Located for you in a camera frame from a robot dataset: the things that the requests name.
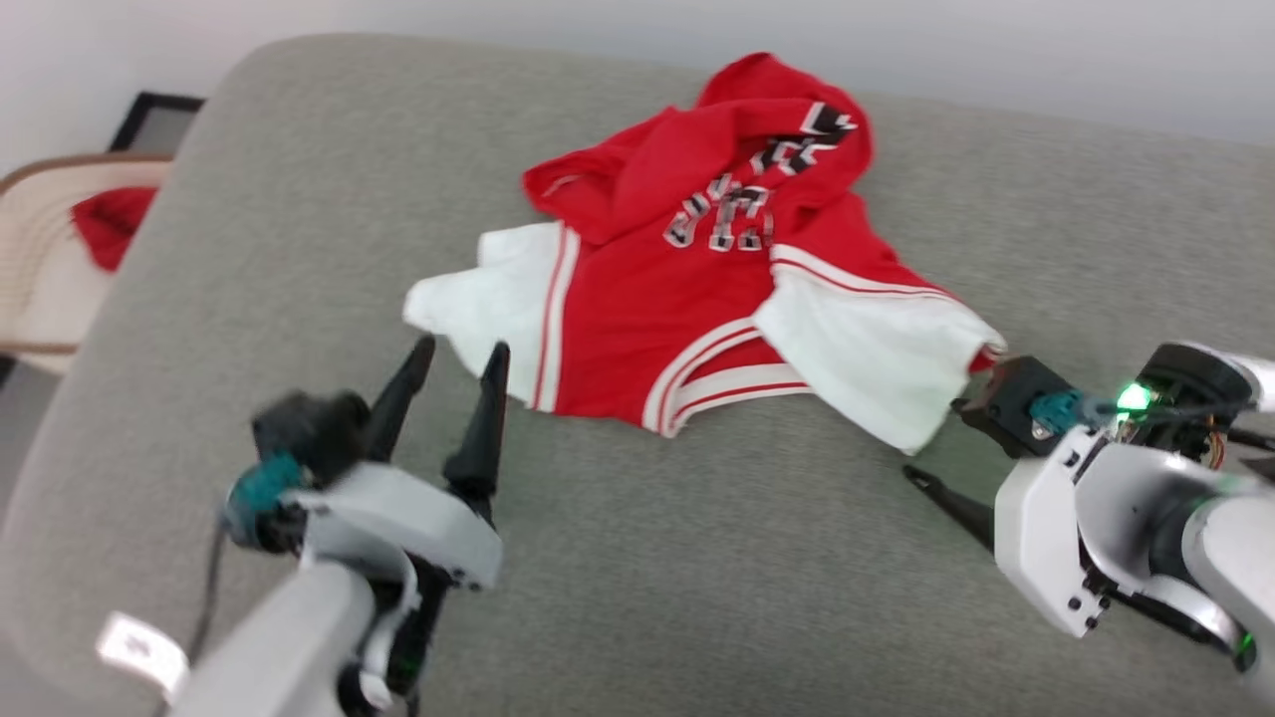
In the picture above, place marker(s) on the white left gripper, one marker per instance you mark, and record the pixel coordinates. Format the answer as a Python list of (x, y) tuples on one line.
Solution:
[(408, 528)]

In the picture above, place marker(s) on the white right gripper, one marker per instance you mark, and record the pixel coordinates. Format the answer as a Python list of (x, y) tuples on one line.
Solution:
[(1036, 528)]

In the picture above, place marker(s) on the red and white jersey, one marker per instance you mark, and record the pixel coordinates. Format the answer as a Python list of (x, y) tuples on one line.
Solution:
[(637, 319)]

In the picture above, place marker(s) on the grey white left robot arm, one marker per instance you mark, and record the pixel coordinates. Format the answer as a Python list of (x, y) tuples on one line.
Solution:
[(269, 647)]

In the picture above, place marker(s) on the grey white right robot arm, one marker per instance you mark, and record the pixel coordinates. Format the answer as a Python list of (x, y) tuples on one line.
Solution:
[(1175, 518)]

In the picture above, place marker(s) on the grey fabric sofa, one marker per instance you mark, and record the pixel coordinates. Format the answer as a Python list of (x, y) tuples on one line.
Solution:
[(747, 558)]

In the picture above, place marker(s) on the white label tag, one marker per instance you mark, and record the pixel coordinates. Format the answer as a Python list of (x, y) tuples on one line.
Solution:
[(139, 652)]

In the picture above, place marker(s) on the red garment in basket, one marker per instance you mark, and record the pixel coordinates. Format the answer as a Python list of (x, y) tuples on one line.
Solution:
[(110, 224)]

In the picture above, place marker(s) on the black framed board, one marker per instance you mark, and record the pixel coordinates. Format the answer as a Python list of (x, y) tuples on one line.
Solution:
[(149, 124)]

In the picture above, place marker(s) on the beige laundry basket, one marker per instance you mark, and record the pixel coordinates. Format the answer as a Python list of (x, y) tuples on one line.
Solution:
[(40, 269)]

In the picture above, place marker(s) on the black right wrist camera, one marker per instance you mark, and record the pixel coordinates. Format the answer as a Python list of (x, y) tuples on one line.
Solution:
[(1011, 398)]

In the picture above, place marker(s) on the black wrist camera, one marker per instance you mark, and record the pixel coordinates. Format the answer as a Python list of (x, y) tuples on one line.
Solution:
[(1011, 398), (309, 428)]

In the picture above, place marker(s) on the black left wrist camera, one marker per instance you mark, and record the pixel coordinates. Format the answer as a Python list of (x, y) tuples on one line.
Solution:
[(309, 428)]

